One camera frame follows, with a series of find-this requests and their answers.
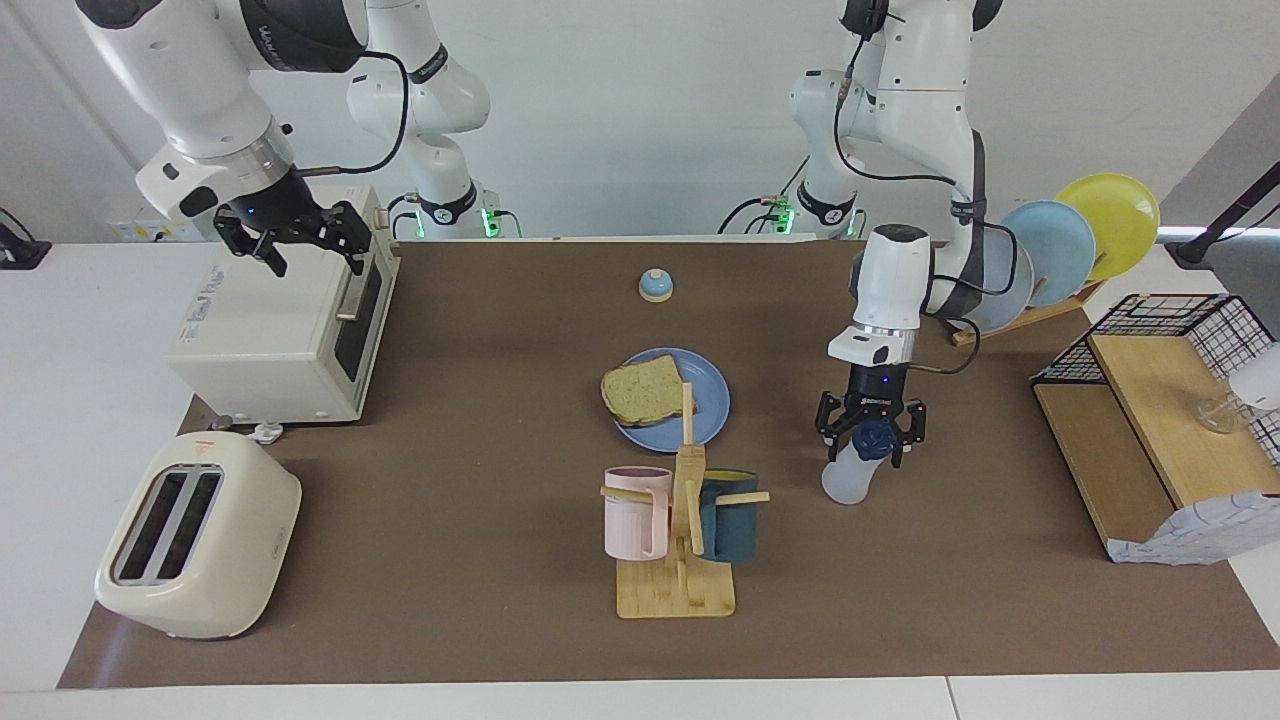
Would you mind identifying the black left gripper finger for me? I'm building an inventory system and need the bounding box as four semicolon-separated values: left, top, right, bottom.
814;390;853;464
889;398;930;470

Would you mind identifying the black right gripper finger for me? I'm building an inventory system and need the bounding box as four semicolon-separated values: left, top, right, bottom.
316;200;374;277
212;213;291;279

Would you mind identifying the translucent bottle navy cap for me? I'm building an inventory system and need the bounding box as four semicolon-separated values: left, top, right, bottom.
821;418;906;506

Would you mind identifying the slice of toast bread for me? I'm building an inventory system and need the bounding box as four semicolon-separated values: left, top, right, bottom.
600;354;701;427

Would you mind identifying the blue round plate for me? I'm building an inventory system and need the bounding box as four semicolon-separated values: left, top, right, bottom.
608;347;732;453

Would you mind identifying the pale grey plate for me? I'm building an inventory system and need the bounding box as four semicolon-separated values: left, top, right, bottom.
960;245;1036;334

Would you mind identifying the wooden plate rack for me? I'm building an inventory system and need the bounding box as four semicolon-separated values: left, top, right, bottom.
950;280;1109;347

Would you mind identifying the light blue plate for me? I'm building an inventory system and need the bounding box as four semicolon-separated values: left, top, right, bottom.
1000;200;1098;308

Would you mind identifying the yellow plate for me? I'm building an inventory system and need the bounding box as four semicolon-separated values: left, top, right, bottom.
1057;172;1161;283

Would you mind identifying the white toaster oven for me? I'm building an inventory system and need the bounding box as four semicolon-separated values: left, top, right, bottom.
165;188;401;424

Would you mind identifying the teal mug yellow inside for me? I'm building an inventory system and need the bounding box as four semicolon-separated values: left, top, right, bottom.
697;469;761;563

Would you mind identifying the brown table mat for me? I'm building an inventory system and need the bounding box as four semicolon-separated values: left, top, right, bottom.
58;240;1280;689

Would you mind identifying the pink mug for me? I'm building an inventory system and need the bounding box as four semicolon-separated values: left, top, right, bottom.
603;466;674;561

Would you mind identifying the wooden mug tree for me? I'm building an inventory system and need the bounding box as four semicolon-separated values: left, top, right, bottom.
600;382;772;619

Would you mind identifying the wooden shelf unit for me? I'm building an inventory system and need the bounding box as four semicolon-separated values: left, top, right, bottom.
1032;333;1280;563

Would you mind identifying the cream two-slot toaster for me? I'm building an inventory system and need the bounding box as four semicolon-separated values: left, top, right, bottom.
95;432;303;641

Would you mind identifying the white checked cloth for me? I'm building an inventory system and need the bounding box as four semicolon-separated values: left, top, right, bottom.
1108;490;1280;566

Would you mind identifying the clear drinking glass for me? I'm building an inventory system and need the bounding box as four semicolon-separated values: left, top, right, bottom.
1195;393;1246;434

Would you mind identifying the white rounded object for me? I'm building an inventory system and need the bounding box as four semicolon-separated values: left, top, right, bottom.
1228;343;1280;412

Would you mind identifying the black base cable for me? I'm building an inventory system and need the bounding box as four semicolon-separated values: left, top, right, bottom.
718;155;811;237
385;190;521;241

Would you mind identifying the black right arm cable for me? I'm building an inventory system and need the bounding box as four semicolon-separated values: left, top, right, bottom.
300;50;411;179

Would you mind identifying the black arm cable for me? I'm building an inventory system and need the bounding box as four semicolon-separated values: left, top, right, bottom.
300;50;411;179
835;0;1021;377

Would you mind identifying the white toaster power cord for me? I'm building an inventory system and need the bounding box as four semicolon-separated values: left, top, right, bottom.
205;415;287;445

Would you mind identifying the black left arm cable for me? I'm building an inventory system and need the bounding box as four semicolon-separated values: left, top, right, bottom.
835;0;1021;377

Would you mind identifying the black clamp mount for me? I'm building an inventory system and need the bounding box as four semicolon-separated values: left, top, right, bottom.
0;207;53;271

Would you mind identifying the black wire basket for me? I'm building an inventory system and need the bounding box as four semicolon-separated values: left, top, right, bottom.
1032;293;1280;466

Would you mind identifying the black camera stand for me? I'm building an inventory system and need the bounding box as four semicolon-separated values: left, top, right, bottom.
1165;160;1280;271

